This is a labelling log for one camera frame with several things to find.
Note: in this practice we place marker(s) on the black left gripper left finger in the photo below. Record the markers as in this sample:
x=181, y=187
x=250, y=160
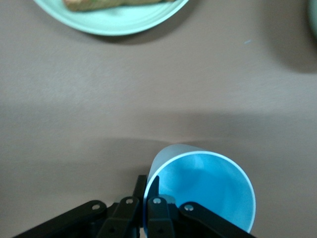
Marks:
x=119, y=218

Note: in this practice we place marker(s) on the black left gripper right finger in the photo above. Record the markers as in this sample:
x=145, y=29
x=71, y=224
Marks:
x=158, y=218

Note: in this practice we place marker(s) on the light blue paper cup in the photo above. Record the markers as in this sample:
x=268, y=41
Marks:
x=213, y=183

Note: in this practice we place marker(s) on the pale green plate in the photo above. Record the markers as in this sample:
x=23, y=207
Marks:
x=119, y=22

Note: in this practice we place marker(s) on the brown toasted food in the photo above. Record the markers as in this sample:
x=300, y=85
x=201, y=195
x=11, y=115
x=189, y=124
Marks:
x=99, y=4

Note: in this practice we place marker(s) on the green dish edge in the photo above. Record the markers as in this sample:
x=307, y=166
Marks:
x=313, y=17

